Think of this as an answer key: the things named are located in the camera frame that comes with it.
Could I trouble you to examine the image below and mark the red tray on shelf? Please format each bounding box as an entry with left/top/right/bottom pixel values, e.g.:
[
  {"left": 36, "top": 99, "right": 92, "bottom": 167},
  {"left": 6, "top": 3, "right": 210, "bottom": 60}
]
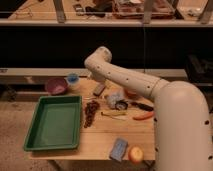
[{"left": 112, "top": 0, "right": 175, "bottom": 19}]

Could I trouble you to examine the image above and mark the green plastic tray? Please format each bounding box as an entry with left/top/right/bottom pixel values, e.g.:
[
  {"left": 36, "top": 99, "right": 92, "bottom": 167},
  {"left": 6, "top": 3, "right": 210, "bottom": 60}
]
[{"left": 24, "top": 96, "right": 82, "bottom": 151}]

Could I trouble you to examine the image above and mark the wooden table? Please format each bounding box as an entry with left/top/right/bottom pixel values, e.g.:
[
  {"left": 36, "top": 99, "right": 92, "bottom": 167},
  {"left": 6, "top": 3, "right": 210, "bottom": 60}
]
[{"left": 28, "top": 77, "right": 158, "bottom": 161}]

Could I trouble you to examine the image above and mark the crumpled clear plastic bag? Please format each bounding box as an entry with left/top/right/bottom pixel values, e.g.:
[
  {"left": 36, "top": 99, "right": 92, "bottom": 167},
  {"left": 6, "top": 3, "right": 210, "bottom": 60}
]
[{"left": 106, "top": 90, "right": 124, "bottom": 109}]

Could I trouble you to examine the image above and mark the blue sponge block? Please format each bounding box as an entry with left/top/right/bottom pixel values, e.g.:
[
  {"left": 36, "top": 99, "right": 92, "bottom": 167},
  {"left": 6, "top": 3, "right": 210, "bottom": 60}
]
[{"left": 109, "top": 138, "right": 128, "bottom": 162}]

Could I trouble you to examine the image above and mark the bunch of dark grapes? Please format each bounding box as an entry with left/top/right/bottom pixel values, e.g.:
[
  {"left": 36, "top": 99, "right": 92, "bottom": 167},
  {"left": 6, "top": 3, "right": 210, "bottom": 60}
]
[{"left": 84, "top": 100, "right": 100, "bottom": 128}]

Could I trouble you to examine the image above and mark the black handled knife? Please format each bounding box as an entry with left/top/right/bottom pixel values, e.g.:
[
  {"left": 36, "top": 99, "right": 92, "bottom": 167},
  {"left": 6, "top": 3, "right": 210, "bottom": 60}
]
[{"left": 130, "top": 102, "right": 154, "bottom": 111}]

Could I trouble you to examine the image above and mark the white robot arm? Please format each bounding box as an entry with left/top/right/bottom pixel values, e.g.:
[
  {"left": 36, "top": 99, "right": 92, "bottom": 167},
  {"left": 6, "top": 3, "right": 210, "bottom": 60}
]
[{"left": 84, "top": 46, "right": 213, "bottom": 171}]

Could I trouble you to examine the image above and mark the purple bowl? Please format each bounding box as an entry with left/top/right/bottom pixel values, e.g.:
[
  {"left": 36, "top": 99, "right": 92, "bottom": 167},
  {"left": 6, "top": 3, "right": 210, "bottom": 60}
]
[{"left": 45, "top": 78, "right": 68, "bottom": 95}]

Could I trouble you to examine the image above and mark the yellow banana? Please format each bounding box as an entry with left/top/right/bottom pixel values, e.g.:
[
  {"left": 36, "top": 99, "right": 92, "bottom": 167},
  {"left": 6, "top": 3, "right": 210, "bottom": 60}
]
[{"left": 101, "top": 110, "right": 127, "bottom": 117}]

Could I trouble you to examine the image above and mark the round black tape roll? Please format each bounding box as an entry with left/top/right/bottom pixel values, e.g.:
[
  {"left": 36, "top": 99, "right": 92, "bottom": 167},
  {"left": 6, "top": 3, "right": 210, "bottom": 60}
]
[{"left": 115, "top": 101, "right": 128, "bottom": 110}]

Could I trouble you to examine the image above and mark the orange bowl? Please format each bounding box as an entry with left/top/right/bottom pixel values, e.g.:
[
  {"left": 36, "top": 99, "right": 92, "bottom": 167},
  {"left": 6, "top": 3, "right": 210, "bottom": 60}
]
[{"left": 124, "top": 89, "right": 139, "bottom": 99}]

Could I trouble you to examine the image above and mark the orange fruit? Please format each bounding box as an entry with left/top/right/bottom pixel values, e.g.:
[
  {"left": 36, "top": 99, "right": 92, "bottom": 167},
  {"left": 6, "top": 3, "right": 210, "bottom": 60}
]
[{"left": 128, "top": 146, "right": 143, "bottom": 163}]

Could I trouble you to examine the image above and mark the blue lidded plastic cup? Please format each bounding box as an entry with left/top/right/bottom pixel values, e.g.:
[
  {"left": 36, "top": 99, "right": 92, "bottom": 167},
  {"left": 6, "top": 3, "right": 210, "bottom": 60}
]
[{"left": 67, "top": 73, "right": 79, "bottom": 90}]

